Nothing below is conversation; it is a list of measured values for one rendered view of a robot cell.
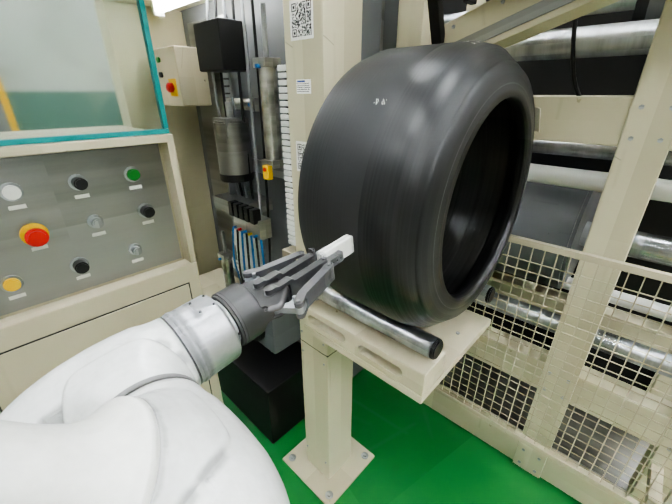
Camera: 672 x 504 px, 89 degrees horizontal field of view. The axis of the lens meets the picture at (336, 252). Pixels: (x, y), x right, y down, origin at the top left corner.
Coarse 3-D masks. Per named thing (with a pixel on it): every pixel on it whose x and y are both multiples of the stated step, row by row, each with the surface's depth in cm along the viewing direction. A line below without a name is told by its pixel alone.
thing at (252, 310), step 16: (224, 288) 43; (240, 288) 42; (288, 288) 46; (224, 304) 40; (240, 304) 40; (256, 304) 41; (272, 304) 43; (240, 320) 40; (256, 320) 41; (256, 336) 43
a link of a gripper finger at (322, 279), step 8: (328, 264) 49; (320, 272) 48; (328, 272) 48; (312, 280) 46; (320, 280) 47; (328, 280) 49; (304, 288) 45; (312, 288) 45; (320, 288) 47; (296, 296) 44; (304, 296) 43; (312, 296) 46; (296, 304) 42
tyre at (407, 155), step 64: (384, 64) 58; (448, 64) 51; (512, 64) 57; (320, 128) 58; (384, 128) 50; (448, 128) 48; (512, 128) 80; (320, 192) 58; (384, 192) 50; (448, 192) 51; (512, 192) 81; (384, 256) 53; (448, 256) 94
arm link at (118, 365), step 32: (160, 320) 37; (96, 352) 33; (128, 352) 32; (160, 352) 33; (64, 384) 30; (96, 384) 29; (128, 384) 29; (0, 416) 29; (32, 416) 28; (64, 416) 28
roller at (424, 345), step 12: (324, 300) 86; (336, 300) 83; (348, 300) 81; (348, 312) 81; (360, 312) 78; (372, 312) 77; (372, 324) 76; (384, 324) 74; (396, 324) 73; (396, 336) 72; (408, 336) 70; (420, 336) 69; (432, 336) 69; (420, 348) 69; (432, 348) 67
